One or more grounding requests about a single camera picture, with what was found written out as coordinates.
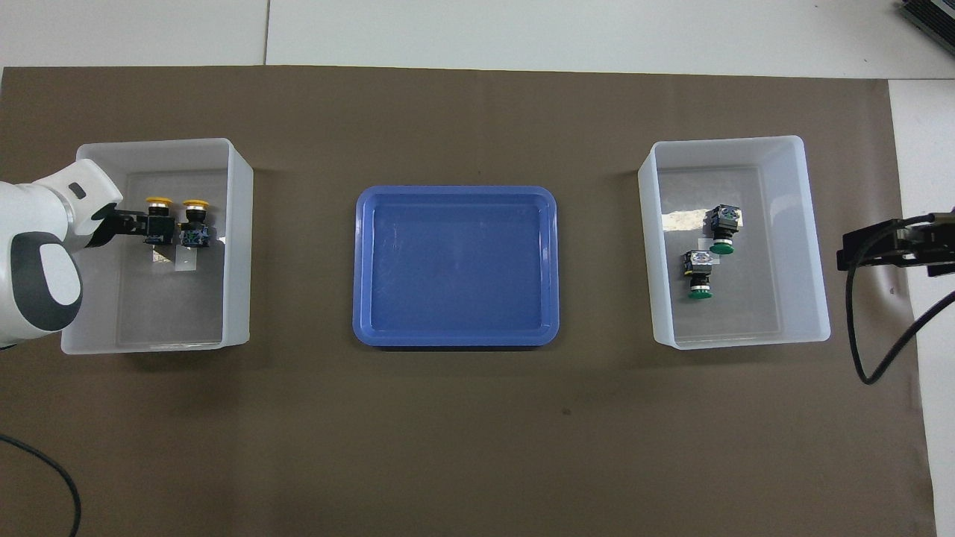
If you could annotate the blue plastic tray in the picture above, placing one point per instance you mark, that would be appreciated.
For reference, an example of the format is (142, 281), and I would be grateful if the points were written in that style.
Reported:
(455, 268)

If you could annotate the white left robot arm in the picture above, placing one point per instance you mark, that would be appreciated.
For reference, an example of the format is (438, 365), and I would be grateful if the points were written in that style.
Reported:
(37, 224)

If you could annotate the yellow push button switch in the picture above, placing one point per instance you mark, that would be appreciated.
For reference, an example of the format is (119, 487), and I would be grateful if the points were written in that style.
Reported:
(195, 235)
(159, 224)

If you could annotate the translucent white plastic box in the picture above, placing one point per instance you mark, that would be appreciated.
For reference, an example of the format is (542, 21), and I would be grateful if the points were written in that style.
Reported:
(171, 313)
(746, 306)

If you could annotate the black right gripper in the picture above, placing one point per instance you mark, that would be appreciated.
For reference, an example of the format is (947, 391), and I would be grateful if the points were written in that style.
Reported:
(936, 242)

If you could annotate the grey ribbed metal device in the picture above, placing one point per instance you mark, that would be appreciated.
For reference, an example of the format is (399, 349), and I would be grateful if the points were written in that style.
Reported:
(932, 19)

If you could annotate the brown paper table mat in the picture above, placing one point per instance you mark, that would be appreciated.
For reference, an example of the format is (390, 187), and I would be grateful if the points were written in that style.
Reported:
(477, 447)

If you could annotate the white paper label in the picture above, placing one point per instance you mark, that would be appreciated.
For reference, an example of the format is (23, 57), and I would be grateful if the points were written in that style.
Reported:
(683, 221)

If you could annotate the green push button switch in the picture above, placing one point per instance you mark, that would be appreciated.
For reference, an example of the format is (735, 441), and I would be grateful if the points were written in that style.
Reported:
(698, 265)
(724, 220)

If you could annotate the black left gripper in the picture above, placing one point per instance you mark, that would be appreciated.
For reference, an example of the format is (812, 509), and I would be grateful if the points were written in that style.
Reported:
(108, 227)

